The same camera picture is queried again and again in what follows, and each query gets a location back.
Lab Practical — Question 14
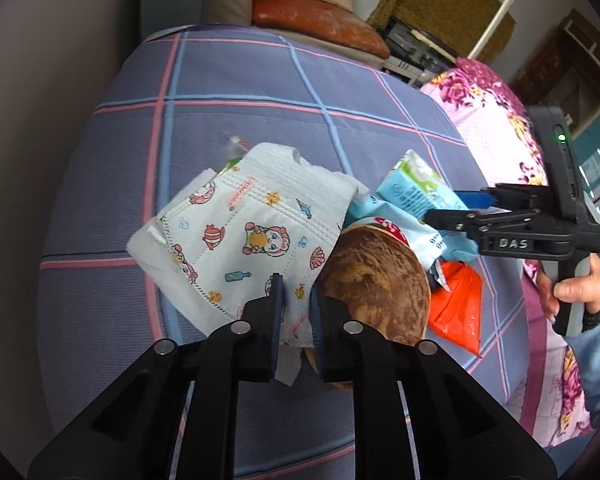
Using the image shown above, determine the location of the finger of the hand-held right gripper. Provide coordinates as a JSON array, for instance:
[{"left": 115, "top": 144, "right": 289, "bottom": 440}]
[
  {"left": 452, "top": 183, "right": 548, "bottom": 211},
  {"left": 422, "top": 207, "right": 541, "bottom": 241}
]

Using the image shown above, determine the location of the white pole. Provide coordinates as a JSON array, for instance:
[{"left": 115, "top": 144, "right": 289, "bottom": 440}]
[{"left": 467, "top": 0, "right": 515, "bottom": 61}]

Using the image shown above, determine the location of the orange seat cushion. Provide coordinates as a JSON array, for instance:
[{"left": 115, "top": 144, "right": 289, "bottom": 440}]
[{"left": 251, "top": 0, "right": 391, "bottom": 58}]

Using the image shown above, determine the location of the grey plaid tablecloth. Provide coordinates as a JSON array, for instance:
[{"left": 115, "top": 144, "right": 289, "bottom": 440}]
[{"left": 37, "top": 24, "right": 536, "bottom": 480}]

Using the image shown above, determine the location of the green clear snack wrapper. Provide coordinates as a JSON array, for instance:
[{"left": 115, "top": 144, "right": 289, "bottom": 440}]
[{"left": 215, "top": 135, "right": 253, "bottom": 176}]

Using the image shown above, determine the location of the light blue snack wrapper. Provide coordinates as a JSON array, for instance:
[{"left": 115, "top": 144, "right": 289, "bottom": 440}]
[{"left": 347, "top": 195, "right": 478, "bottom": 291}]

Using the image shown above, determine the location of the wooden cabinet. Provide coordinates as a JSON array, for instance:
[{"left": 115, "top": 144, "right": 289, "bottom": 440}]
[{"left": 510, "top": 7, "right": 600, "bottom": 126}]

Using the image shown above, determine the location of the light blue drink carton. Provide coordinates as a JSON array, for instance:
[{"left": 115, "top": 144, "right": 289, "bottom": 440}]
[{"left": 376, "top": 149, "right": 473, "bottom": 221}]

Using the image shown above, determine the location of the person's right hand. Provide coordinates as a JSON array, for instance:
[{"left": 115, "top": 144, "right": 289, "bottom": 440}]
[{"left": 536, "top": 255, "right": 600, "bottom": 323}]

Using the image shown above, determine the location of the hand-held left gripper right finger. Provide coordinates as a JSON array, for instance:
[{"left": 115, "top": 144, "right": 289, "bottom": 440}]
[{"left": 307, "top": 285, "right": 558, "bottom": 480}]

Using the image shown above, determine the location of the yellow brown hanging cloth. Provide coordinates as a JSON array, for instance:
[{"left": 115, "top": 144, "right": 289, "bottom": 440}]
[{"left": 367, "top": 0, "right": 516, "bottom": 61}]

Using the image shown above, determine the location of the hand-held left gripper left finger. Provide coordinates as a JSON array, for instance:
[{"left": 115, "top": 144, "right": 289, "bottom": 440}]
[{"left": 27, "top": 272, "right": 287, "bottom": 480}]

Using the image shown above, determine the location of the orange packet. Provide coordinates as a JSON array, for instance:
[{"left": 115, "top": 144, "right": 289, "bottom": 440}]
[{"left": 427, "top": 260, "right": 483, "bottom": 358}]

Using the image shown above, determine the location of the brown round bowl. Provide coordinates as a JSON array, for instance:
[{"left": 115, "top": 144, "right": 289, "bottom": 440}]
[{"left": 305, "top": 225, "right": 432, "bottom": 391}]

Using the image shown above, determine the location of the floral bed sheet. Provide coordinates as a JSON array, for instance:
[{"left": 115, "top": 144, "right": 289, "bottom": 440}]
[{"left": 420, "top": 57, "right": 596, "bottom": 448}]

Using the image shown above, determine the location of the printed white face mask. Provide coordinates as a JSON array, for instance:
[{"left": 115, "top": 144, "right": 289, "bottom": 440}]
[{"left": 126, "top": 142, "right": 358, "bottom": 386}]

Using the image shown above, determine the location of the black stereo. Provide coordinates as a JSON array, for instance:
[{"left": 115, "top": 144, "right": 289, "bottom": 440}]
[{"left": 382, "top": 15, "right": 461, "bottom": 86}]

